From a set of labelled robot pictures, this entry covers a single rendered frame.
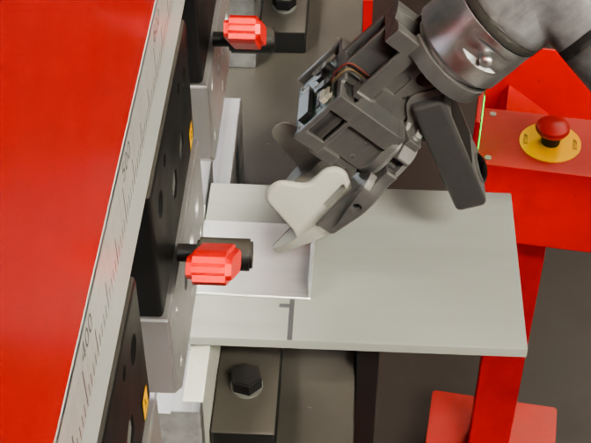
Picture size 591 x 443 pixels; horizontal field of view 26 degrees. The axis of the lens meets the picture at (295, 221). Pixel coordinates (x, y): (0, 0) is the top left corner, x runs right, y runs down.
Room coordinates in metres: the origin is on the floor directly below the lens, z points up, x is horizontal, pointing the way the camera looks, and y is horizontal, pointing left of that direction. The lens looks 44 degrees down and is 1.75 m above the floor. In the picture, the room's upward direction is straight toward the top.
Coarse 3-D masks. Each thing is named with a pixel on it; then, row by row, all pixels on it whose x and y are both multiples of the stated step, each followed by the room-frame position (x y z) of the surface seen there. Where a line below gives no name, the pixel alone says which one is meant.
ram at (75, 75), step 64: (0, 0) 0.29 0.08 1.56; (64, 0) 0.35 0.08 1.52; (128, 0) 0.46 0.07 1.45; (0, 64) 0.28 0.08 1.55; (64, 64) 0.34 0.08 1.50; (128, 64) 0.44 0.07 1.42; (0, 128) 0.27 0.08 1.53; (64, 128) 0.33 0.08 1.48; (0, 192) 0.26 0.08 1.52; (64, 192) 0.32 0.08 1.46; (0, 256) 0.25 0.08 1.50; (64, 256) 0.31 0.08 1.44; (128, 256) 0.40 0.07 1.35; (0, 320) 0.24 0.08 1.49; (64, 320) 0.29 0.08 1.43; (0, 384) 0.23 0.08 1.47; (64, 384) 0.28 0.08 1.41
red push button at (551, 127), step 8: (544, 120) 1.16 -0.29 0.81; (552, 120) 1.16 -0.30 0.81; (560, 120) 1.16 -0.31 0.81; (536, 128) 1.15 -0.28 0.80; (544, 128) 1.15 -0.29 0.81; (552, 128) 1.15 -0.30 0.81; (560, 128) 1.15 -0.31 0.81; (568, 128) 1.15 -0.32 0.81; (544, 136) 1.14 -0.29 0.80; (552, 136) 1.14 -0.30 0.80; (560, 136) 1.14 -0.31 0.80; (544, 144) 1.15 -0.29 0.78; (552, 144) 1.14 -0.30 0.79
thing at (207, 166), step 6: (204, 162) 0.87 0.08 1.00; (210, 162) 0.87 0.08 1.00; (204, 168) 0.86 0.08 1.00; (210, 168) 0.86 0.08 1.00; (204, 174) 0.85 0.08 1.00; (210, 174) 0.85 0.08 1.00; (204, 180) 0.84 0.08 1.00; (210, 180) 0.85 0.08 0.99; (204, 186) 0.83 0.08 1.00; (204, 192) 0.83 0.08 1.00; (204, 198) 0.82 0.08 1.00; (204, 204) 0.81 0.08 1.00
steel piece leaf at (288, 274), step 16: (208, 224) 0.78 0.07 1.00; (224, 224) 0.78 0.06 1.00; (240, 224) 0.78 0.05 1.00; (256, 224) 0.78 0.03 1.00; (272, 224) 0.78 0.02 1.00; (256, 240) 0.76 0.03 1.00; (272, 240) 0.76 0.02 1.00; (256, 256) 0.75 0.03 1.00; (272, 256) 0.75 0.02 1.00; (288, 256) 0.75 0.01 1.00; (304, 256) 0.75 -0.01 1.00; (240, 272) 0.73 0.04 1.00; (256, 272) 0.73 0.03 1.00; (272, 272) 0.73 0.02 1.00; (288, 272) 0.73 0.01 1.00; (304, 272) 0.73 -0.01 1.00; (208, 288) 0.71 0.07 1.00; (224, 288) 0.71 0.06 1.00; (240, 288) 0.71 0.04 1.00; (256, 288) 0.71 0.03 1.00; (272, 288) 0.71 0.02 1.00; (288, 288) 0.71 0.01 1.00; (304, 288) 0.71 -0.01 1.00
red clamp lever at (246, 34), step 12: (228, 24) 0.63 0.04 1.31; (240, 24) 0.63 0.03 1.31; (252, 24) 0.63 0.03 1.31; (216, 36) 0.69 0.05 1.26; (228, 36) 0.63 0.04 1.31; (240, 36) 0.63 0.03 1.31; (252, 36) 0.63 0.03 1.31; (264, 36) 0.66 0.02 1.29; (240, 48) 0.66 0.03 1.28; (252, 48) 0.66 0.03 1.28; (264, 48) 0.69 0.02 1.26
